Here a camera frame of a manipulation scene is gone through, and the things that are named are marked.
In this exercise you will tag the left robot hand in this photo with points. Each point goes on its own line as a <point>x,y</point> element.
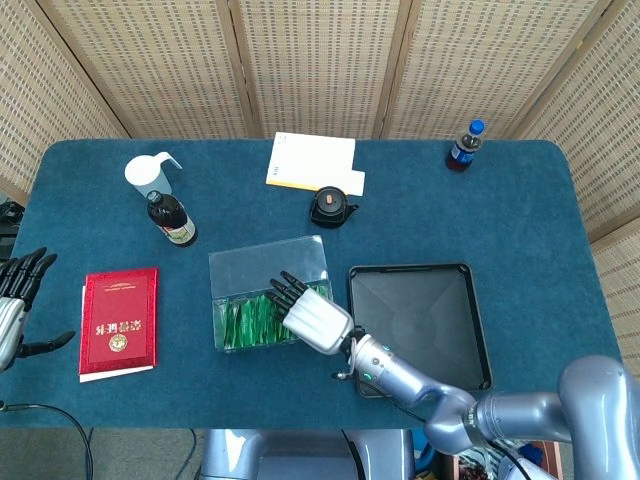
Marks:
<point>10,310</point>

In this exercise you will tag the dark glass bottle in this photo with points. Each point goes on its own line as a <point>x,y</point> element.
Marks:
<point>172,217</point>

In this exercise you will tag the clear bag of green items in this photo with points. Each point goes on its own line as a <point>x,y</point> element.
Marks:
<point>245,320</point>

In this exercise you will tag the white plastic jug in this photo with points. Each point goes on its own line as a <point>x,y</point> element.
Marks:
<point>145,172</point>

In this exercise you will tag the black equipment pile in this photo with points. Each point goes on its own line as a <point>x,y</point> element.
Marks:
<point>7,220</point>

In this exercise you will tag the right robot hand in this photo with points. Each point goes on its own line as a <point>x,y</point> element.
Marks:
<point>317,320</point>

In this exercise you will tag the white paper card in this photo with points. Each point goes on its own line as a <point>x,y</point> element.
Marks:
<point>357,182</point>

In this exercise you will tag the grey robot torso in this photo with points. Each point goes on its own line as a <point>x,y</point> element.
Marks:
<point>300,455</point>

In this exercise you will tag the cola bottle blue cap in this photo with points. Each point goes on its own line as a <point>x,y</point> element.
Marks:
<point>462,152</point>

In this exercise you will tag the blue table cloth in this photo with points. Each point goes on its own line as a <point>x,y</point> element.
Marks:
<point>525,250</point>

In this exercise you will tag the black plastic tray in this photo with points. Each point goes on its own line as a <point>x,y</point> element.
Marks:
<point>425,300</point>

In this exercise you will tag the black teapot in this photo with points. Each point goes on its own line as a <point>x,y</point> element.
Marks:
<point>327,207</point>

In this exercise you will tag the white book yellow edge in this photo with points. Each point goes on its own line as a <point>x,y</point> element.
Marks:
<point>310,157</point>

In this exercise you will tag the red certificate book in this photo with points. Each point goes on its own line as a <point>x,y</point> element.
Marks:
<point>120,315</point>

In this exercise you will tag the woven folding screen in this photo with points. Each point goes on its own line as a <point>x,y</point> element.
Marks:
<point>320,65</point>

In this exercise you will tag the transparent plastic box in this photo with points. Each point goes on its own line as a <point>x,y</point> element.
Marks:
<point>260,265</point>

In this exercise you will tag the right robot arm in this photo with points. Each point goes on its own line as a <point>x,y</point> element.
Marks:
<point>400,375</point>

